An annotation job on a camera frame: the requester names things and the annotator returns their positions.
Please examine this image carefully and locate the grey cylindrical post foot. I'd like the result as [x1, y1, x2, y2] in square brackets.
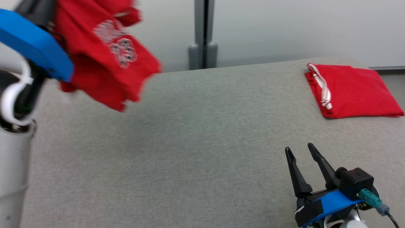
[206, 41, 218, 69]
[188, 43, 200, 70]

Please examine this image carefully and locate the black right camera cable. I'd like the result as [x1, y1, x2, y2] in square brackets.
[385, 212, 402, 228]

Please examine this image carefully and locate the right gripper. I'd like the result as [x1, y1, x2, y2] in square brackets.
[285, 142, 371, 228]

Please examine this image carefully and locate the teal right camera connector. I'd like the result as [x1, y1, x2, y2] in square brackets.
[358, 189, 390, 217]

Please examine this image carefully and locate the grey metal partition post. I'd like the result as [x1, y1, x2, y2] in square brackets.
[194, 0, 216, 69]

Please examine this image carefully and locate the red shirt with chest print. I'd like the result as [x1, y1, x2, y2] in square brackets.
[52, 0, 162, 113]

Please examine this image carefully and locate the red white-striped garment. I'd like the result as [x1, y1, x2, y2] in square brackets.
[305, 63, 405, 119]

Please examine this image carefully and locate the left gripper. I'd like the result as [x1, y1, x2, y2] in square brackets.
[0, 0, 58, 133]

